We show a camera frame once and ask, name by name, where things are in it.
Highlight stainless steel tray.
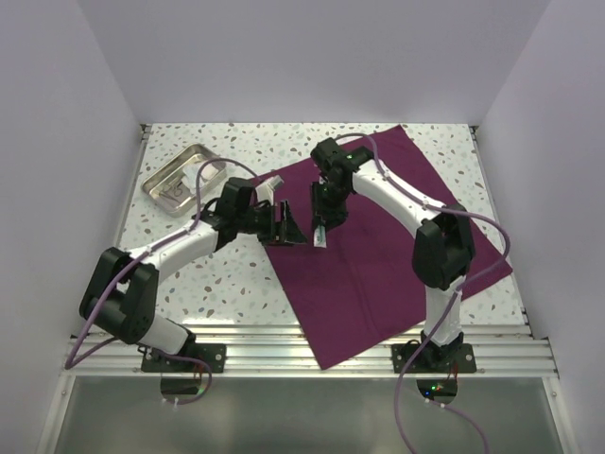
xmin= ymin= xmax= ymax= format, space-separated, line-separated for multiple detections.
xmin=141 ymin=144 xmax=227 ymax=218

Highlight green white packet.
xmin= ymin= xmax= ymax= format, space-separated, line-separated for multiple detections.
xmin=313 ymin=224 xmax=327 ymax=249

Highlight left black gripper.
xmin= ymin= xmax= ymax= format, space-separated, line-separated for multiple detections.
xmin=235 ymin=199 xmax=306 ymax=245

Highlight white blue sterile pouch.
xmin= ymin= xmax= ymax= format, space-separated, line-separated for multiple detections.
xmin=181 ymin=165 xmax=204 ymax=191

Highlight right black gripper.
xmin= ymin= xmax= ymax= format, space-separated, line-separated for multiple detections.
xmin=311 ymin=180 xmax=351 ymax=233

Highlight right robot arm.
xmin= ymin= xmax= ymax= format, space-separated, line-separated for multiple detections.
xmin=311 ymin=138 xmax=475 ymax=373

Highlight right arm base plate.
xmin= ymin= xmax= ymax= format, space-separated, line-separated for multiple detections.
xmin=390 ymin=340 xmax=477 ymax=374

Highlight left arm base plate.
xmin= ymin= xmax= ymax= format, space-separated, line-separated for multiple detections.
xmin=138 ymin=342 xmax=227 ymax=374

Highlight purple cloth mat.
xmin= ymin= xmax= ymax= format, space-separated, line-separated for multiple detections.
xmin=250 ymin=124 xmax=514 ymax=370

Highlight silver hemostat forceps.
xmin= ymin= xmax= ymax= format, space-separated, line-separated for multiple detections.
xmin=159 ymin=182 xmax=188 ymax=203

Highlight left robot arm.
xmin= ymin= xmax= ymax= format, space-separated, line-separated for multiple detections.
xmin=79 ymin=176 xmax=306 ymax=372

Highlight aluminium rail frame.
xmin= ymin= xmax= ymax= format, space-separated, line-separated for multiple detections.
xmin=59 ymin=123 xmax=563 ymax=379

